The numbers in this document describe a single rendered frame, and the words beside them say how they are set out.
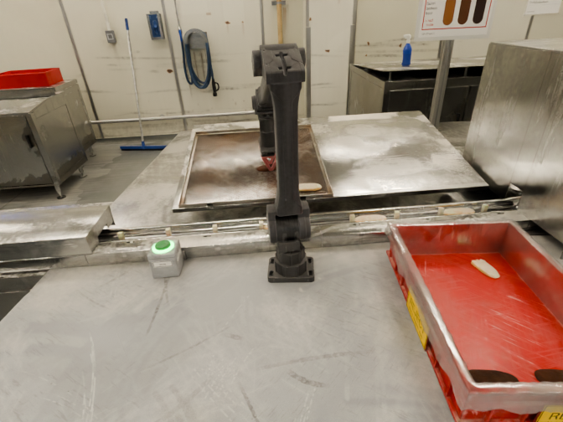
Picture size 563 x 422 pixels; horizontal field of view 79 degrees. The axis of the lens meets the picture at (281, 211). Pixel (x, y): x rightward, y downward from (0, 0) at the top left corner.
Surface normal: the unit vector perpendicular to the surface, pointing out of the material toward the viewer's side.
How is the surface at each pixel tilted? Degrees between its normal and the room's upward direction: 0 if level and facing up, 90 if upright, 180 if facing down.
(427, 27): 90
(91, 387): 0
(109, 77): 90
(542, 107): 90
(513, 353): 0
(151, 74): 90
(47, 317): 0
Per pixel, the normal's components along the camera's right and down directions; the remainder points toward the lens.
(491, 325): -0.04, -0.86
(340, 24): 0.07, 0.50
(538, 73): -1.00, 0.07
